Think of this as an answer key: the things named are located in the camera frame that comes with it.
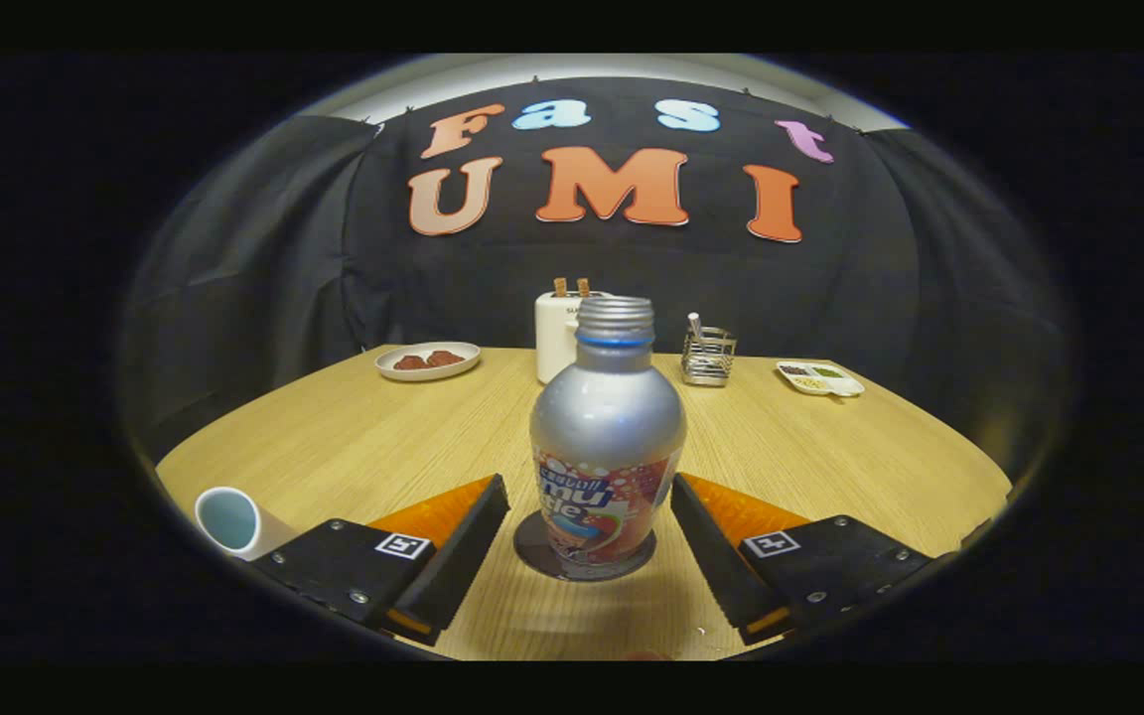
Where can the white cup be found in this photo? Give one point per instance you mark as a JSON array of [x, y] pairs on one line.
[[234, 526]]

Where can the white divided tray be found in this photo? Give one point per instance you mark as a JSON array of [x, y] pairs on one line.
[[820, 379]]

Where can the red food piece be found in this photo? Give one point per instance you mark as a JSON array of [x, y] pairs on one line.
[[446, 357], [410, 362]]

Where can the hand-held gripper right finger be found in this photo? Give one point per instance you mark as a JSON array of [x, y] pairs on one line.
[[716, 556]]

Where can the white toaster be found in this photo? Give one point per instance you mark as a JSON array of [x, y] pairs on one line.
[[554, 338]]

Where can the white round plate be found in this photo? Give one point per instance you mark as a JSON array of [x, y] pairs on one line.
[[428, 374]]

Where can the silver juice bottle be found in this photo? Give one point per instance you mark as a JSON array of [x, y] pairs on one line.
[[607, 417]]

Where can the wooden table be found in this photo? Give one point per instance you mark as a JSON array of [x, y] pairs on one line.
[[383, 447]]

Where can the brown round coaster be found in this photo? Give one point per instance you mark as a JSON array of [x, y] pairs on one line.
[[530, 551]]

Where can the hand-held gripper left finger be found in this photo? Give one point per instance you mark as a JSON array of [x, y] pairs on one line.
[[453, 566]]

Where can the black backdrop cloth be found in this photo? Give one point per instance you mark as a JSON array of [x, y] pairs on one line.
[[334, 268]]

